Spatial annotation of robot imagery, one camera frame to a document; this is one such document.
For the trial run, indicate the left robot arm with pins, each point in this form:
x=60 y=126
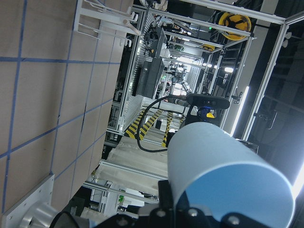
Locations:
x=149 y=217

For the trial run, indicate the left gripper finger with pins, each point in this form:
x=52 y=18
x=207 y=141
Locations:
x=166 y=197

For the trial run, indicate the white wire cup rack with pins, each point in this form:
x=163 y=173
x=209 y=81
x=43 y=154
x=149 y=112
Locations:
x=108 y=18

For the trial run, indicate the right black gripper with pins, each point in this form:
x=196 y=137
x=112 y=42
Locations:
x=202 y=114

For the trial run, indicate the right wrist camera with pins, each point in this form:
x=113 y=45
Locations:
x=213 y=102

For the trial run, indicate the light blue plastic cup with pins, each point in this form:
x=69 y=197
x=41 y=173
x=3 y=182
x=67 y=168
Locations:
x=221 y=175

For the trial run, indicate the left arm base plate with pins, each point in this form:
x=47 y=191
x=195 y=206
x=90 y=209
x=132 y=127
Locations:
x=34 y=209

